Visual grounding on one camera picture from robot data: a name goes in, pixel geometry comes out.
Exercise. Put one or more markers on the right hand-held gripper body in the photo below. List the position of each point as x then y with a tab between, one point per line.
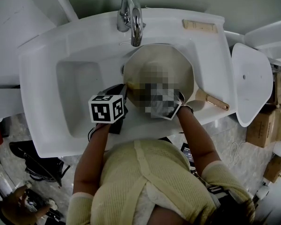
171	112

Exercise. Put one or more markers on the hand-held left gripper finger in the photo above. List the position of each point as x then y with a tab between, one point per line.
113	88
124	90

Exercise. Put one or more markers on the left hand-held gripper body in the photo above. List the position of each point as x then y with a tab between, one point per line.
103	109

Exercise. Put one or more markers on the person's right forearm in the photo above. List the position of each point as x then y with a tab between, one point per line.
196	137

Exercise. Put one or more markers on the person's left forearm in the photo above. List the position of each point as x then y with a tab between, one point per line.
89	160

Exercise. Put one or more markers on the metal sink drain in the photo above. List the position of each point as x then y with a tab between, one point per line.
122	69

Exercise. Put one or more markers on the black screen device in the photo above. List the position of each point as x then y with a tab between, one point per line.
187	151

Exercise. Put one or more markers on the white ceramic sink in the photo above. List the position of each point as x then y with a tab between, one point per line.
49	90

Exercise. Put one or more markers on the person's yellow knit top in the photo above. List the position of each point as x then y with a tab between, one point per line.
131	172

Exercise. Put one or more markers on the chrome faucet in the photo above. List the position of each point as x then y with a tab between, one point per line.
135	20

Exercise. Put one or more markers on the large cardboard box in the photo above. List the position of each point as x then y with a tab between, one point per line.
260	128

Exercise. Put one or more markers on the small cardboard box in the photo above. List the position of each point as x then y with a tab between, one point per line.
274	169

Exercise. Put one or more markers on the white plastic pipe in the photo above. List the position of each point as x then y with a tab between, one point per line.
0	179

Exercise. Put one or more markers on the white curved ceramic fixture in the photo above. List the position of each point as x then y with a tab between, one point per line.
271	32

